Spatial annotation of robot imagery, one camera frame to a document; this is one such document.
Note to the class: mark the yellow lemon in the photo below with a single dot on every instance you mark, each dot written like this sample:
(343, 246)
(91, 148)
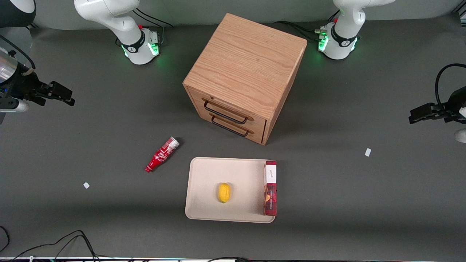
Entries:
(224, 193)

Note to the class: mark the red snack box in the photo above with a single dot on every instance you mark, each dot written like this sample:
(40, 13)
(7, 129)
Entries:
(270, 193)

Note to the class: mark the wooden drawer cabinet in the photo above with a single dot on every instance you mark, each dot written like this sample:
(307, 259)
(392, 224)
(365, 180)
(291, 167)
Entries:
(247, 62)

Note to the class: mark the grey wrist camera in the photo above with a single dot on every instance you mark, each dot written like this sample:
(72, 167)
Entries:
(14, 105)
(461, 135)

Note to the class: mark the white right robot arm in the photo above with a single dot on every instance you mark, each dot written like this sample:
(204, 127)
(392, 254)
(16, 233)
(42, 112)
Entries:
(120, 22)

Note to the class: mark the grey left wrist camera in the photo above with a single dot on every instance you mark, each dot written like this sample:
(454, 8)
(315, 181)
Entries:
(461, 135)

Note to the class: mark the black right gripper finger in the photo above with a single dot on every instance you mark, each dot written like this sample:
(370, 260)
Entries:
(63, 99)
(60, 90)

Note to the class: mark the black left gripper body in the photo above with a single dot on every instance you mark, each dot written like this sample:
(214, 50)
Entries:
(452, 106)

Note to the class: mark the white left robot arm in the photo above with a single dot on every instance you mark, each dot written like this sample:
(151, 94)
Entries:
(344, 40)

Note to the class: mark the red coke bottle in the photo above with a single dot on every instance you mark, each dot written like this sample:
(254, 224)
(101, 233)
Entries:
(162, 154)

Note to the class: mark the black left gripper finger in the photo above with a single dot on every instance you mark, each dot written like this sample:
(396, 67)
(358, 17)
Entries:
(427, 117)
(426, 109)

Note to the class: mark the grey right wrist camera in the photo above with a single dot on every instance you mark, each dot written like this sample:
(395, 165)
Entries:
(14, 105)

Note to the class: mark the beige plastic tray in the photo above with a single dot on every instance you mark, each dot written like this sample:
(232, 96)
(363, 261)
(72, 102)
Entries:
(207, 178)

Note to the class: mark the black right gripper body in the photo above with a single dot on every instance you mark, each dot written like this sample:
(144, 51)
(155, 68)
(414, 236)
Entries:
(22, 88)

